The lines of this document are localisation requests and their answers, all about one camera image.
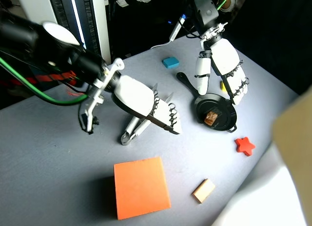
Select white adapter bar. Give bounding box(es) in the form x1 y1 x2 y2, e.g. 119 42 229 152
169 14 187 41

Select tan cardboard box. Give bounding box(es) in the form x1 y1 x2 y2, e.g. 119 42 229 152
272 85 312 226

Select red star block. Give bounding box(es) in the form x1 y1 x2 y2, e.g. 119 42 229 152
234 136 256 157

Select blue block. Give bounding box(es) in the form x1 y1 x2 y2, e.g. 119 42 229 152
162 56 180 70

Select thick green cable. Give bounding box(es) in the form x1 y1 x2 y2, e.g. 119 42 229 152
0 57 89 106

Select black frying pan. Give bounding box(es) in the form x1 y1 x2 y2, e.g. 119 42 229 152
176 72 238 133

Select thin green cable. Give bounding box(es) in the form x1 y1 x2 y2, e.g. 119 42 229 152
216 0 232 11

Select red twisted cable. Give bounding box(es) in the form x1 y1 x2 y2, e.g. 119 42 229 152
0 70 85 98

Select tan wooden block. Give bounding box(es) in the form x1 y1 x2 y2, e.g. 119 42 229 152
192 178 216 204

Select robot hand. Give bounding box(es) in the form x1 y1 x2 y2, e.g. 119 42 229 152
111 74 183 136
194 38 250 106

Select large orange block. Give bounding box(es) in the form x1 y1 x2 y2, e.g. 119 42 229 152
113 156 172 221

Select brown food piece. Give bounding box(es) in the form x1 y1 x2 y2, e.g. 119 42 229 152
203 110 218 126

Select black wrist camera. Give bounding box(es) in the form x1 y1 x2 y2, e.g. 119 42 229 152
79 112 99 135

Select white cable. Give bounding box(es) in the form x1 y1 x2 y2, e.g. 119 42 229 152
150 39 173 50

